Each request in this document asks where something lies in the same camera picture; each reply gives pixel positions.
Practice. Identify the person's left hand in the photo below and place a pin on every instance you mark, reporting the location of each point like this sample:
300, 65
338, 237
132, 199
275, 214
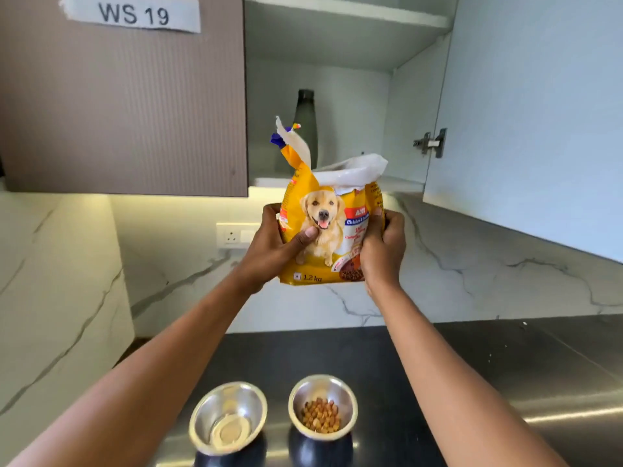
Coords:
263, 257

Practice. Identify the ribbed brown upper cabinet door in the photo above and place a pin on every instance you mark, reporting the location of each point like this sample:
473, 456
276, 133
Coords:
121, 116
535, 116

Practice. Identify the white wall switch panel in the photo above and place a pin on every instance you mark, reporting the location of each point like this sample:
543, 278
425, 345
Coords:
233, 235

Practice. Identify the person's right forearm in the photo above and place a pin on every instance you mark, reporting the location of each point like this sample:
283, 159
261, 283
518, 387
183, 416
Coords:
452, 384

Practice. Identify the person's right hand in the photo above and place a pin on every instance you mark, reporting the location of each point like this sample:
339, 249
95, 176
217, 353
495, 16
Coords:
384, 252

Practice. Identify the smoky grey water bottle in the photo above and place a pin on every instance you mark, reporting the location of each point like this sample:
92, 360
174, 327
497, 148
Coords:
305, 121

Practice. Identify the white paper label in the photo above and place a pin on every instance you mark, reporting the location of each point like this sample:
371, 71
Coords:
131, 14

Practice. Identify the yellow dog food bag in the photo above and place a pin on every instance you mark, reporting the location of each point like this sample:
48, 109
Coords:
321, 213

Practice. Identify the person's left forearm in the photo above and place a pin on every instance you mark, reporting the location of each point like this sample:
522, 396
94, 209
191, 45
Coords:
146, 374

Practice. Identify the metal cabinet door hinge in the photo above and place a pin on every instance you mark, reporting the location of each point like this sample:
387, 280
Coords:
433, 143

